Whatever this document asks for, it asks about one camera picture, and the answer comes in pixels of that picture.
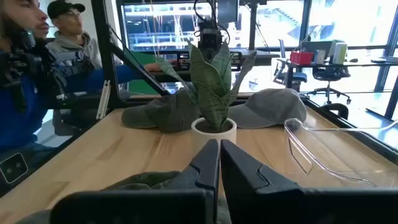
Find red box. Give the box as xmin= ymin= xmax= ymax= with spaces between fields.
xmin=289 ymin=50 xmax=315 ymax=66

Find green board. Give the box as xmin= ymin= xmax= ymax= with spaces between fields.
xmin=123 ymin=51 xmax=162 ymax=96

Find black hanging monitor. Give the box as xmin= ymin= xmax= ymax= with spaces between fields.
xmin=216 ymin=0 xmax=239 ymax=25

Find white canister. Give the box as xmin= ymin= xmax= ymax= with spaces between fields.
xmin=331 ymin=42 xmax=348 ymax=65

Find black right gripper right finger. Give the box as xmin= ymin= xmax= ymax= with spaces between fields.
xmin=220 ymin=139 xmax=398 ymax=224

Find black office chair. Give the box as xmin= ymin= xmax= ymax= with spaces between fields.
xmin=306 ymin=65 xmax=353 ymax=106

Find small grey canister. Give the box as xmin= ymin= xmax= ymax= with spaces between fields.
xmin=313 ymin=49 xmax=326 ymax=65

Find clear plastic bin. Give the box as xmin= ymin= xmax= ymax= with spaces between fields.
xmin=283 ymin=117 xmax=398 ymax=189

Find snake plant in white pot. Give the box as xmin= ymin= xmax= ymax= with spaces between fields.
xmin=154 ymin=39 xmax=257 ymax=155

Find grey baseball cap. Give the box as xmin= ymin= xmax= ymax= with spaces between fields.
xmin=228 ymin=88 xmax=308 ymax=130

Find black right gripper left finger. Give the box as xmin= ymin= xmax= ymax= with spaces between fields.
xmin=49 ymin=139 xmax=220 ymax=224

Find black office desk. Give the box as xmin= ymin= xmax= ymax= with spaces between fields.
xmin=275 ymin=57 xmax=398 ymax=91

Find blue office chair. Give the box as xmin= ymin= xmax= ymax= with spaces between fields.
xmin=272 ymin=39 xmax=308 ymax=85

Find dark green baseball cap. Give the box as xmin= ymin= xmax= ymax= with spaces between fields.
xmin=15 ymin=170 xmax=233 ymax=224
xmin=121 ymin=89 xmax=200 ymax=134

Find person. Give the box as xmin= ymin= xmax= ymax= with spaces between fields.
xmin=0 ymin=0 xmax=170 ymax=190
xmin=45 ymin=0 xmax=124 ymax=69

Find white plastic strips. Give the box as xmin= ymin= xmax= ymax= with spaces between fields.
xmin=95 ymin=80 xmax=112 ymax=121

